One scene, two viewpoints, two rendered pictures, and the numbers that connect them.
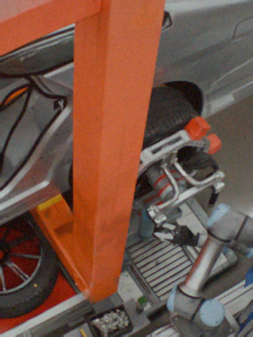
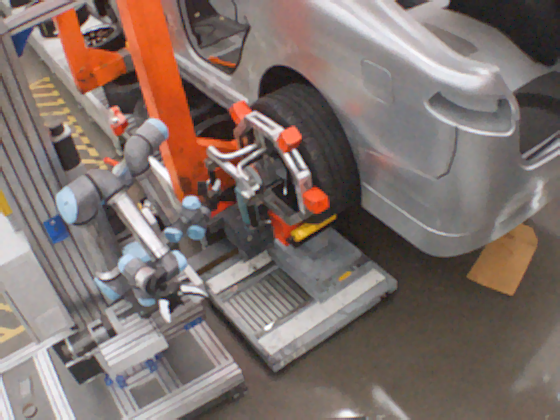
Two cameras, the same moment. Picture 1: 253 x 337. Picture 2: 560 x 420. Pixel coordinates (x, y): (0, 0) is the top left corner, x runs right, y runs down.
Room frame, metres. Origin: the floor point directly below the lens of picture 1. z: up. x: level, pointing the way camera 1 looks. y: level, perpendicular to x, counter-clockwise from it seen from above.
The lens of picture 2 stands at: (2.09, -2.41, 2.58)
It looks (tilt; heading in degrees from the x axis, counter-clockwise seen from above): 41 degrees down; 102
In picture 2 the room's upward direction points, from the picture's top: 11 degrees counter-clockwise
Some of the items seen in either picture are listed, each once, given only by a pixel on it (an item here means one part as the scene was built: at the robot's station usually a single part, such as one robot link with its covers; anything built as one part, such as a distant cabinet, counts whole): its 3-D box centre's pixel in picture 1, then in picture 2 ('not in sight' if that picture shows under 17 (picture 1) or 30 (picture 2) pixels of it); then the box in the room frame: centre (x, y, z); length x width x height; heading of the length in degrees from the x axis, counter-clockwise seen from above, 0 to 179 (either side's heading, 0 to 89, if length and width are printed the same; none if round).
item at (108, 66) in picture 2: not in sight; (118, 53); (0.15, 1.78, 0.69); 0.52 x 0.17 x 0.35; 39
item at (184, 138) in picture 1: (160, 173); (273, 169); (1.62, -0.17, 0.85); 0.54 x 0.07 x 0.54; 129
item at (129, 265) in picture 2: not in sight; (135, 270); (1.29, -1.12, 1.21); 0.11 x 0.08 x 0.09; 141
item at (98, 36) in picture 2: not in sight; (95, 46); (-0.52, 2.73, 0.39); 0.66 x 0.66 x 0.24
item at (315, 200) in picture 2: (210, 145); (315, 200); (1.83, -0.41, 0.85); 0.09 x 0.08 x 0.07; 129
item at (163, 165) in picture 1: (161, 184); (232, 141); (1.47, -0.17, 1.03); 0.19 x 0.18 x 0.11; 39
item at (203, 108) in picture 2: not in sight; (180, 112); (0.75, 1.20, 0.39); 0.66 x 0.66 x 0.24
